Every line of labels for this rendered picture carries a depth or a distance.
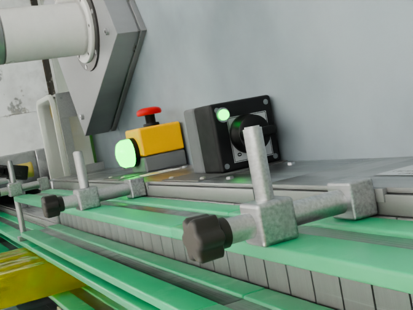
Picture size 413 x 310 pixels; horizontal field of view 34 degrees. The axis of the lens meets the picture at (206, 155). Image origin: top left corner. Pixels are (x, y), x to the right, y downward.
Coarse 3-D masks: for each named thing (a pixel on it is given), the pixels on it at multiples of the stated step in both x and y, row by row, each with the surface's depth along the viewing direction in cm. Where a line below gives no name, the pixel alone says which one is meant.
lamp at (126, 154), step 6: (132, 138) 103; (120, 144) 102; (126, 144) 102; (132, 144) 102; (120, 150) 102; (126, 150) 102; (132, 150) 102; (138, 150) 102; (120, 156) 102; (126, 156) 102; (132, 156) 102; (138, 156) 102; (120, 162) 103; (126, 162) 102; (132, 162) 102; (138, 162) 103
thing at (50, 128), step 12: (48, 96) 146; (48, 108) 160; (48, 120) 160; (48, 132) 160; (60, 132) 145; (48, 144) 160; (60, 144) 145; (48, 156) 160; (60, 156) 161; (48, 168) 161; (60, 168) 161
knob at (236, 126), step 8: (240, 120) 74; (248, 120) 74; (256, 120) 74; (264, 120) 75; (232, 128) 75; (240, 128) 74; (264, 128) 74; (272, 128) 74; (232, 136) 75; (240, 136) 73; (264, 136) 75; (240, 144) 74
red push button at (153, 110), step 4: (144, 108) 104; (148, 108) 104; (152, 108) 104; (156, 108) 104; (160, 108) 105; (136, 112) 105; (140, 112) 104; (144, 112) 104; (148, 112) 103; (152, 112) 104; (156, 112) 104; (160, 112) 105; (144, 116) 105; (148, 116) 105; (152, 116) 105; (148, 120) 105; (152, 120) 105
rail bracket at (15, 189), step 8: (8, 168) 138; (8, 184) 138; (16, 184) 137; (24, 184) 139; (32, 184) 139; (40, 184) 139; (48, 184) 140; (0, 192) 136; (8, 192) 137; (16, 192) 137; (16, 208) 138; (24, 224) 139; (24, 240) 138
